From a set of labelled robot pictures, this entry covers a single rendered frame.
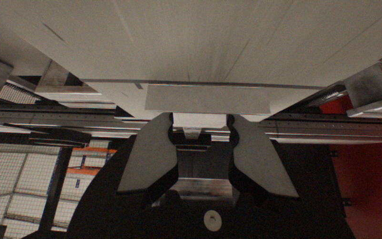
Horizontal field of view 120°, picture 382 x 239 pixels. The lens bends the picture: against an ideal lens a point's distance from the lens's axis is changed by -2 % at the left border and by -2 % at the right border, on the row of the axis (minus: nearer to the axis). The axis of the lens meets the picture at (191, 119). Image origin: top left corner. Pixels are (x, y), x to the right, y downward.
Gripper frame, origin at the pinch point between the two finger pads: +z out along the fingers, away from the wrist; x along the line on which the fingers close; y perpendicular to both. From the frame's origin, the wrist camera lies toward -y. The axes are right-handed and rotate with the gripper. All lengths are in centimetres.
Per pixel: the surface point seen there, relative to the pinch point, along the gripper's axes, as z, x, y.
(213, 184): -1.7, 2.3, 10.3
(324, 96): 25.8, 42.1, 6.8
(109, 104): 7.8, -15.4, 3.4
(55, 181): 31, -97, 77
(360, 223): 10, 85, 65
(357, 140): 21, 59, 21
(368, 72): 12.0, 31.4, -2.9
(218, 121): 3.5, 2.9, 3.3
